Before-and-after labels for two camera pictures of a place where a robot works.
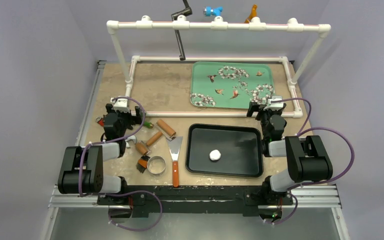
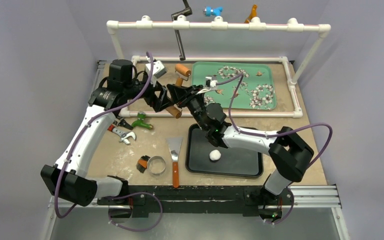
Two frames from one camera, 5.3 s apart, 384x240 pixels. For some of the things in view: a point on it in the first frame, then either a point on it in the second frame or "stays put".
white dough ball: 215,154 stays put
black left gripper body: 125,118 -> 151,98
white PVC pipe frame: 217,23 stays put
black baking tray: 240,146 stays put
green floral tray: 230,85 stays put
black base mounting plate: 214,199 stays put
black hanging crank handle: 186,12 stays put
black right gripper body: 252,109 -> 189,98
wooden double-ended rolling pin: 167,131 -> 181,71
